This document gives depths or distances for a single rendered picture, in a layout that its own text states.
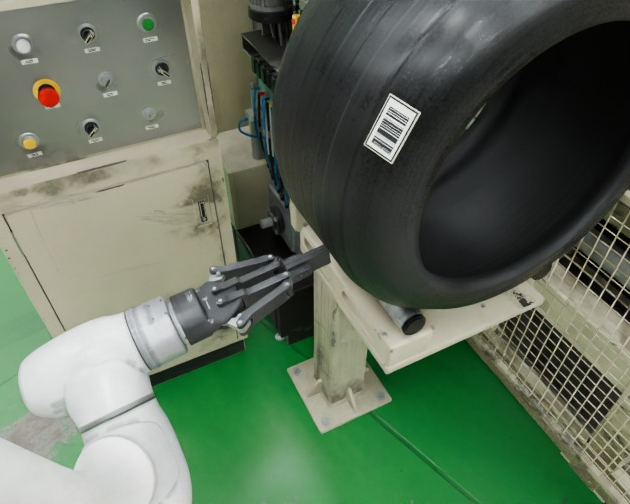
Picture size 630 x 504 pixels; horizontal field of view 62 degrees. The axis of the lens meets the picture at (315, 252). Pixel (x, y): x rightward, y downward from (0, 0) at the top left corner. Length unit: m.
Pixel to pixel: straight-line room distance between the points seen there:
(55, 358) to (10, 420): 1.32
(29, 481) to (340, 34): 0.55
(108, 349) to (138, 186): 0.68
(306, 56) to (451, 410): 1.42
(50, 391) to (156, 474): 0.17
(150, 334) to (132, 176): 0.67
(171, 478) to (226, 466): 1.03
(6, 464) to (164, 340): 0.25
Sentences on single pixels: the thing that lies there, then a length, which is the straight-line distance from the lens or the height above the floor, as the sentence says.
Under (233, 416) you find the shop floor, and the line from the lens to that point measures 1.83.
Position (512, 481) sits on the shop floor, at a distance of 1.82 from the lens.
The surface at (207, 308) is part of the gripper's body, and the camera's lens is 0.75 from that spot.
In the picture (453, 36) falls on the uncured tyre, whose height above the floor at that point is 1.39.
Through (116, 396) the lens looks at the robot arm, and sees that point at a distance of 0.73.
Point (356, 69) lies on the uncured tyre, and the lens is 0.61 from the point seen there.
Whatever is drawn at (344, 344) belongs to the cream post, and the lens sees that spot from 1.56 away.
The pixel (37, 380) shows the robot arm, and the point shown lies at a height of 1.03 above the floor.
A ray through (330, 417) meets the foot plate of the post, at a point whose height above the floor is 0.01.
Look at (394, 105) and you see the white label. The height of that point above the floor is 1.33.
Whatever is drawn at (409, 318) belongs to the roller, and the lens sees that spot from 0.88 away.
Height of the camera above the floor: 1.59
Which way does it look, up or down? 44 degrees down
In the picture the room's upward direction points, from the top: straight up
